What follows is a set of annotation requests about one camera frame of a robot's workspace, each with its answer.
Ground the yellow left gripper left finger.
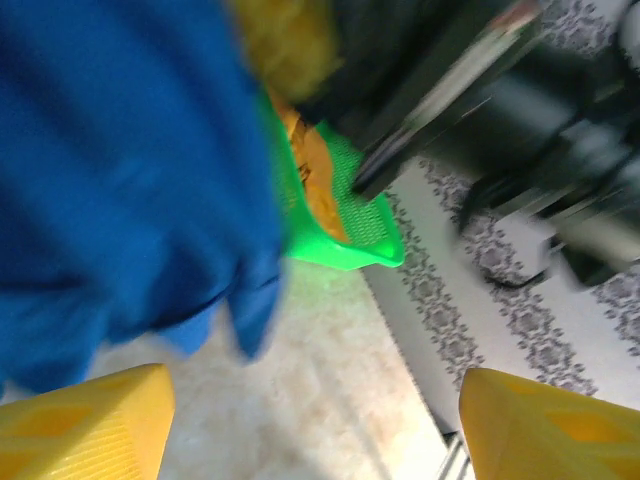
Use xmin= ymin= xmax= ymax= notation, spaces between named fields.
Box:
xmin=0 ymin=363 xmax=176 ymax=480

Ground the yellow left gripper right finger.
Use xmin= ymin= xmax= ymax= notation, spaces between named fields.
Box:
xmin=459 ymin=368 xmax=640 ymax=480

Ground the blue printed t-shirt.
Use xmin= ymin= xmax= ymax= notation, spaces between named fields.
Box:
xmin=0 ymin=0 xmax=291 ymax=396

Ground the orange cloth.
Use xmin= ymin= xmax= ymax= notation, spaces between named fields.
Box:
xmin=279 ymin=94 xmax=349 ymax=241

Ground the green plastic basket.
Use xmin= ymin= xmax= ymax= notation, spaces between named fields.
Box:
xmin=257 ymin=92 xmax=405 ymax=271

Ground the aluminium table side rail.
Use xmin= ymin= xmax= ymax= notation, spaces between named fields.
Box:
xmin=437 ymin=427 xmax=474 ymax=480

